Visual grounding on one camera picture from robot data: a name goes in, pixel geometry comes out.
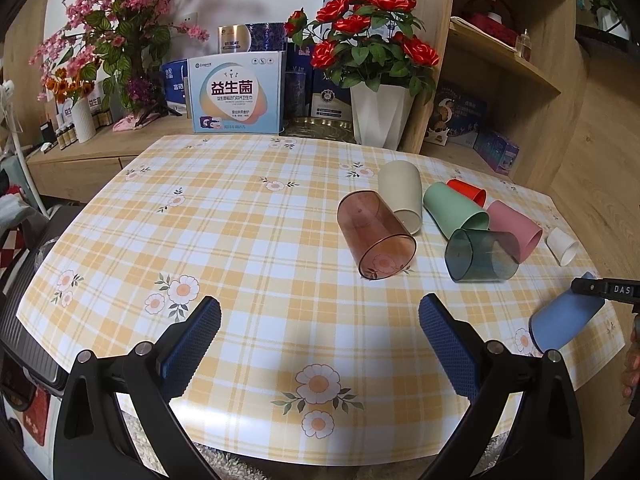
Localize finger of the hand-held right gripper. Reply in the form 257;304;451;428
571;276;607;302

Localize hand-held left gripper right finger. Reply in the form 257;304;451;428
418;293;589;480

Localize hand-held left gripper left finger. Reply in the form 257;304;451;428
52;296;223;480

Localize blue cup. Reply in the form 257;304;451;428
529;272;609;352

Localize small white cup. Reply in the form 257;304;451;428
545;227;581;266

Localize transparent dark teal cup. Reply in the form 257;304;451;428
445;228;521;282

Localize green cup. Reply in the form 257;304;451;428
423;182;491;239

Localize transparent pink cup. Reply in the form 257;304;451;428
336;191;417;279

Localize red cup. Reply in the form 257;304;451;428
446;178;487;208

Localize beige cup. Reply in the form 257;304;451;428
377;160;425;235

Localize person's right hand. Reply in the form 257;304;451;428
621;312;640;417

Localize yellow plaid floral tablecloth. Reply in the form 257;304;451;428
17;133;628;457

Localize small light blue boxes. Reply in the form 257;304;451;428
472;129;521;177

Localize black ribbed appliance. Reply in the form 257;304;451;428
0;204;87;413

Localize wooden sideboard cabinet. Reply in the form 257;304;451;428
25;115;361;207

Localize blue illustrated box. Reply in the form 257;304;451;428
425;81;489;149

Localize pink cloth item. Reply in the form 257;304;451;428
112;116;147;134

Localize wooden shelf unit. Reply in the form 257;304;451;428
399;0;587;196

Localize white faceted flower pot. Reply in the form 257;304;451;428
349;82;416;150

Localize row of small amber bottles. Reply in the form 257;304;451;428
54;122;77;151

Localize white ribbed vase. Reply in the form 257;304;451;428
71;97;97;146

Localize gold metal tray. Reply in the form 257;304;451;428
282;116;358;143

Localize light blue product box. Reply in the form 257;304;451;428
186;51;287;134

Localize purple artificial flowers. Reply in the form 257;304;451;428
125;78;152;111

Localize blue white carton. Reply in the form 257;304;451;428
161;57;191;118

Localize white stand pole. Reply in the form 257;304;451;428
0;80;49;217

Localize potted plant white pot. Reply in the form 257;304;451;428
581;0;632;42

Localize dark blue cylindrical can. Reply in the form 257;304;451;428
284;71;307;119

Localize dark blue emblem box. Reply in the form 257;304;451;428
308;67;354;121

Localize orange artificial flowers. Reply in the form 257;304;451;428
42;67;96;107

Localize red artificial rose plant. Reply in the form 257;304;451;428
284;0;441;99

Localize silver gold box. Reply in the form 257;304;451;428
216;23;256;55

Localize dark blue patterned box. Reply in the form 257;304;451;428
248;22;287;54

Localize red basket with handle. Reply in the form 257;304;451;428
457;0;521;47

